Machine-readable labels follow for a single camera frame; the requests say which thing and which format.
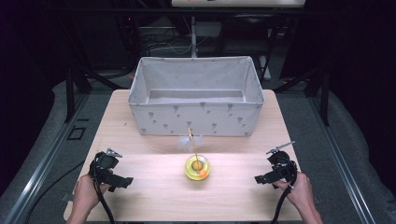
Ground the white metal post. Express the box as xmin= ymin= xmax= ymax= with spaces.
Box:
xmin=190 ymin=15 xmax=199 ymax=59

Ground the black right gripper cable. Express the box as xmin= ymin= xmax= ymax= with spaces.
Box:
xmin=270 ymin=169 xmax=299 ymax=224

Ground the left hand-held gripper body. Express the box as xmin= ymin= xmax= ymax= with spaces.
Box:
xmin=88 ymin=147 xmax=123 ymax=188

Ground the black metal stand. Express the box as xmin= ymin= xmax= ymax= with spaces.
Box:
xmin=64 ymin=66 xmax=122 ymax=124
xmin=274 ymin=66 xmax=332 ymax=127

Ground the person's right hand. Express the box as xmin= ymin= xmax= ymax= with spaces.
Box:
xmin=273 ymin=172 xmax=315 ymax=213

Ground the tangle of background cables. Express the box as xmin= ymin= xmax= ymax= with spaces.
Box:
xmin=139 ymin=29 xmax=209 ymax=55

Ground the aluminium floor rail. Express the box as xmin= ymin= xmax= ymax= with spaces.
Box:
xmin=3 ymin=92 xmax=92 ymax=224
xmin=306 ymin=92 xmax=376 ymax=224

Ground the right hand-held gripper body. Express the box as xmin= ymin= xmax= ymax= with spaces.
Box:
xmin=265 ymin=140 xmax=299 ymax=185

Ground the black floor cable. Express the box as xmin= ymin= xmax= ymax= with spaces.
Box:
xmin=23 ymin=160 xmax=87 ymax=224

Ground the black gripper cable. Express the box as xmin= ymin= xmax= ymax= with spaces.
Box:
xmin=270 ymin=169 xmax=299 ymax=224
xmin=92 ymin=178 xmax=116 ymax=224

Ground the grey fabric storage box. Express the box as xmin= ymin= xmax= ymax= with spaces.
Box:
xmin=128 ymin=55 xmax=266 ymax=137

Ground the yellow toy with feather stick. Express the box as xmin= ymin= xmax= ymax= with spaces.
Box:
xmin=178 ymin=125 xmax=212 ymax=182

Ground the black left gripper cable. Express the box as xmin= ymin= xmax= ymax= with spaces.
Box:
xmin=92 ymin=178 xmax=116 ymax=224

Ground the person's left hand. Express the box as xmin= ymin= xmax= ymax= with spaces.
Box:
xmin=72 ymin=174 xmax=111 ymax=213

